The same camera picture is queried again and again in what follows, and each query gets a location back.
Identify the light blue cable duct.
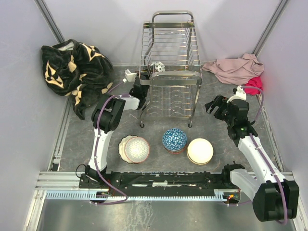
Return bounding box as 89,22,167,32
45,189,238,202

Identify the white scalloped bowl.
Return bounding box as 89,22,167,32
118,135,139,164

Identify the red patterned bowl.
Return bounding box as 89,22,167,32
148,62,165,73

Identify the dusty pink cloth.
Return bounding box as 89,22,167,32
202,53,264,85

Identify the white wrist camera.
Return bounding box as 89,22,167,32
122,69,137,83
227,85,247,103

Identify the magenta cloth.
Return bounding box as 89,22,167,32
244,77,263,96

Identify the yellow floral bowl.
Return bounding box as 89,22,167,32
187,154,212,165

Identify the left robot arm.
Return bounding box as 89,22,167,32
85,74,150,188

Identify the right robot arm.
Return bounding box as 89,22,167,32
205,95,299,225

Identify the plain white bowl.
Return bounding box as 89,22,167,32
187,138,214,156

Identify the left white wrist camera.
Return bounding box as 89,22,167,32
122,69,137,83

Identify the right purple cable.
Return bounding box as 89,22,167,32
226,85,289,226

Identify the aluminium frame rail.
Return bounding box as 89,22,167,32
24,153,308,231

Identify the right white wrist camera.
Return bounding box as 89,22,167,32
227,85,247,103

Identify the blue triangle patterned bowl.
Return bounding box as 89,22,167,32
162,128,188,150

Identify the black and cream blanket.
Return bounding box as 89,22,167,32
41,39,115,120

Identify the stainless steel dish rack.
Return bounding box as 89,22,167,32
139,10,202,127

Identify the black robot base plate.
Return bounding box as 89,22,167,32
78,172,240,196

